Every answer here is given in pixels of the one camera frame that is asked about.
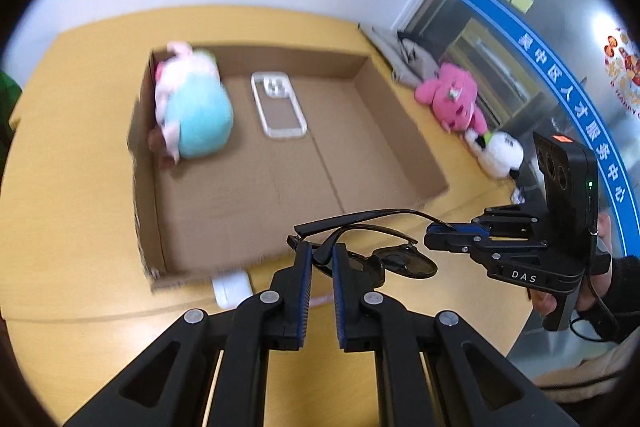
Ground black sunglasses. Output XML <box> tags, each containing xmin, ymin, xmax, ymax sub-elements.
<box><xmin>286</xmin><ymin>208</ymin><xmax>440</xmax><ymax>281</ymax></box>

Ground brown cardboard box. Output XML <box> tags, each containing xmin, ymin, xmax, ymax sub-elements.
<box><xmin>126</xmin><ymin>42</ymin><xmax>450</xmax><ymax>294</ymax></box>

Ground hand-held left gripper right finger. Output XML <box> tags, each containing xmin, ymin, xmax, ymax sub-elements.
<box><xmin>333</xmin><ymin>242</ymin><xmax>581</xmax><ymax>427</ymax></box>

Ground red window decoration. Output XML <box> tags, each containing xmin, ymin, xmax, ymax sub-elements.
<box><xmin>602</xmin><ymin>26</ymin><xmax>640</xmax><ymax>114</ymax></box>

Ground person's right forearm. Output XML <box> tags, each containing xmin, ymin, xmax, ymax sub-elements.
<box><xmin>580</xmin><ymin>254</ymin><xmax>640</xmax><ymax>346</ymax></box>

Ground person's right hand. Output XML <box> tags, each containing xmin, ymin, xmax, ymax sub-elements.
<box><xmin>530</xmin><ymin>212</ymin><xmax>614</xmax><ymax>317</ymax></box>

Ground person's beige trousers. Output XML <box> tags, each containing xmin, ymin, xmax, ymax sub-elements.
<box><xmin>529</xmin><ymin>339</ymin><xmax>640</xmax><ymax>409</ymax></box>

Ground white earbuds case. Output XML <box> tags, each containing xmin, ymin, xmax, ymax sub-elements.
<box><xmin>212</xmin><ymin>271</ymin><xmax>253</xmax><ymax>310</ymax></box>

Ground pink pig plush toy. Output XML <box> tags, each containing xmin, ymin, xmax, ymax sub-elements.
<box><xmin>148</xmin><ymin>40</ymin><xmax>235</xmax><ymax>168</ymax></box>

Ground pink bear plush toy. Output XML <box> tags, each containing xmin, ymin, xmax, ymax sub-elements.
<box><xmin>414</xmin><ymin>62</ymin><xmax>489</xmax><ymax>136</ymax></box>

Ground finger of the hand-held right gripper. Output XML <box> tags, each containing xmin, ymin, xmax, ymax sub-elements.
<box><xmin>428</xmin><ymin>204</ymin><xmax>547</xmax><ymax>239</ymax></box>
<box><xmin>424</xmin><ymin>231</ymin><xmax>549</xmax><ymax>266</ymax></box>

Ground grey cloth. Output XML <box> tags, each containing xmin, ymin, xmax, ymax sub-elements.
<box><xmin>358</xmin><ymin>22</ymin><xmax>441</xmax><ymax>89</ymax></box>

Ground white clear phone case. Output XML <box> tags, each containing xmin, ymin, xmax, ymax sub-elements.
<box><xmin>250</xmin><ymin>71</ymin><xmax>308</xmax><ymax>139</ymax></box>

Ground white panda plush toy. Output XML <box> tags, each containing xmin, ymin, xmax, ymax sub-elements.
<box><xmin>464</xmin><ymin>130</ymin><xmax>525</xmax><ymax>180</ymax></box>

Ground green cloth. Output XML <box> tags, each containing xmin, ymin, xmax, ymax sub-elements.
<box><xmin>0</xmin><ymin>69</ymin><xmax>24</xmax><ymax>158</ymax></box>

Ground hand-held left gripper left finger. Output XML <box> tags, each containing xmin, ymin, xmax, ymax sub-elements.
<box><xmin>65</xmin><ymin>242</ymin><xmax>314</xmax><ymax>427</ymax></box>

